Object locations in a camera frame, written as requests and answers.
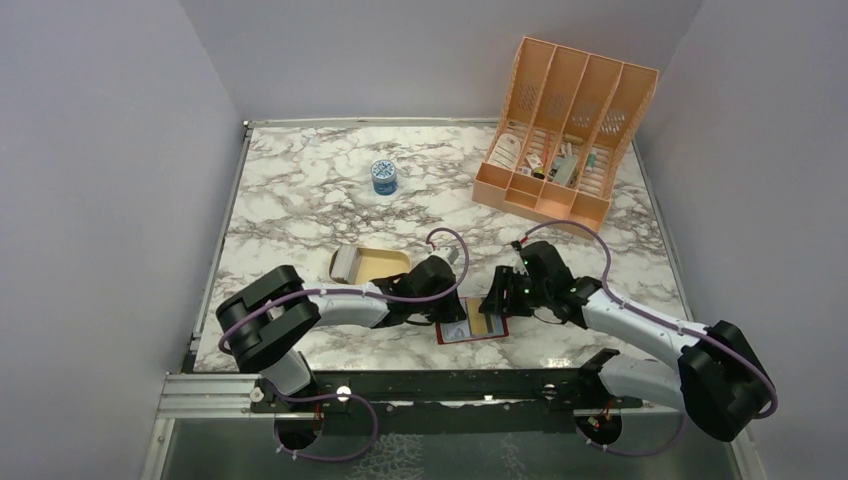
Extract orange plastic file organizer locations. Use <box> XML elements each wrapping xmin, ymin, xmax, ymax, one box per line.
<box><xmin>472</xmin><ymin>37</ymin><xmax>660</xmax><ymax>232</ymax></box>

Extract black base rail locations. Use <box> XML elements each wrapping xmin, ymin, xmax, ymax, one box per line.
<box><xmin>250</xmin><ymin>368</ymin><xmax>643</xmax><ymax>436</ymax></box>

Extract stack of cards in tray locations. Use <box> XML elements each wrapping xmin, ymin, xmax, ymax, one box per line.
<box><xmin>330</xmin><ymin>244</ymin><xmax>361</xmax><ymax>284</ymax></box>

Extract red leather card holder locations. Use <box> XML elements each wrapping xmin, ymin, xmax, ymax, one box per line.
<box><xmin>436</xmin><ymin>297</ymin><xmax>509</xmax><ymax>345</ymax></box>

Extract white striped card in organizer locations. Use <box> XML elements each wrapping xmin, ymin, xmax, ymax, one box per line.
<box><xmin>487</xmin><ymin>133</ymin><xmax>522</xmax><ymax>170</ymax></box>

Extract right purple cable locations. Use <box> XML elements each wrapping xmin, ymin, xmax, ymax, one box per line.
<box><xmin>513</xmin><ymin>219</ymin><xmax>780</xmax><ymax>460</ymax></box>

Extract blue round tin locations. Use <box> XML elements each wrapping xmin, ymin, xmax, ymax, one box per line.
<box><xmin>370</xmin><ymin>160</ymin><xmax>397</xmax><ymax>196</ymax></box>

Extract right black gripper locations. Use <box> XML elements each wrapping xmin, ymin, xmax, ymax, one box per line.
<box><xmin>479</xmin><ymin>264</ymin><xmax>551</xmax><ymax>316</ymax></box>

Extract silver white credit card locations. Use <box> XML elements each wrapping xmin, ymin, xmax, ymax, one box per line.
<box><xmin>439</xmin><ymin>321</ymin><xmax>472</xmax><ymax>344</ymax></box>

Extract beige oval tray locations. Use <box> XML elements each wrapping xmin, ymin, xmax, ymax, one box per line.
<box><xmin>346</xmin><ymin>246</ymin><xmax>411</xmax><ymax>285</ymax></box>

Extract gold credit card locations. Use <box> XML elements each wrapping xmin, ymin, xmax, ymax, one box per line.
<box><xmin>465</xmin><ymin>297</ymin><xmax>509</xmax><ymax>340</ymax></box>

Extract small items in organizer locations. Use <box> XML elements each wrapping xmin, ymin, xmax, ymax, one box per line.
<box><xmin>516</xmin><ymin>134</ymin><xmax>584</xmax><ymax>188</ymax></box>

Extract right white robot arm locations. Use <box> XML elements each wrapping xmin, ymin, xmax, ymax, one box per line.
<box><xmin>479</xmin><ymin>241</ymin><xmax>774</xmax><ymax>442</ymax></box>

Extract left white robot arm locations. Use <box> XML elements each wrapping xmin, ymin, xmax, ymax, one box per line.
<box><xmin>215</xmin><ymin>254</ymin><xmax>467</xmax><ymax>411</ymax></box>

